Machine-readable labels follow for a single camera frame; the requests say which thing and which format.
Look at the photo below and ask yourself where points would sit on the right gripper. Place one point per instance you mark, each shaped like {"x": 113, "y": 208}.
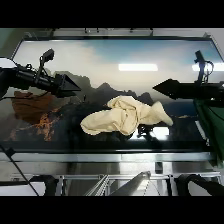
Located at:
{"x": 181, "y": 90}

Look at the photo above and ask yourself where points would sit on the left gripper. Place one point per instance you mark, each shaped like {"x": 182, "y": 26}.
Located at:
{"x": 61, "y": 86}

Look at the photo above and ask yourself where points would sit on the cream garment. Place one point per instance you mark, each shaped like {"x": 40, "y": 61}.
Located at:
{"x": 126, "y": 115}

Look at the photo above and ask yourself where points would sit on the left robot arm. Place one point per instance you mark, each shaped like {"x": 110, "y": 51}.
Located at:
{"x": 23, "y": 77}

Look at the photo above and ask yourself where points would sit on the brown garment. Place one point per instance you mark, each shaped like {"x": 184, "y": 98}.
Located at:
{"x": 31, "y": 106}

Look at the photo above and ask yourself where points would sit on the green garment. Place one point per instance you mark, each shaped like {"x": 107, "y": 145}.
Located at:
{"x": 213, "y": 123}

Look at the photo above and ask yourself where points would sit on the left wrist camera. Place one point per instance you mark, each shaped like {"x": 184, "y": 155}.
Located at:
{"x": 47, "y": 56}

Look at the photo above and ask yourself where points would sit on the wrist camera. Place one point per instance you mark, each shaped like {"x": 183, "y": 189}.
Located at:
{"x": 200, "y": 61}
{"x": 47, "y": 56}

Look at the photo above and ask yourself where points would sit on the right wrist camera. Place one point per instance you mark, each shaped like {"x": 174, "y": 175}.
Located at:
{"x": 200, "y": 61}

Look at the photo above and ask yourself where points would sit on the silver frame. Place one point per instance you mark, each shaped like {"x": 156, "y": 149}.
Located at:
{"x": 110, "y": 157}

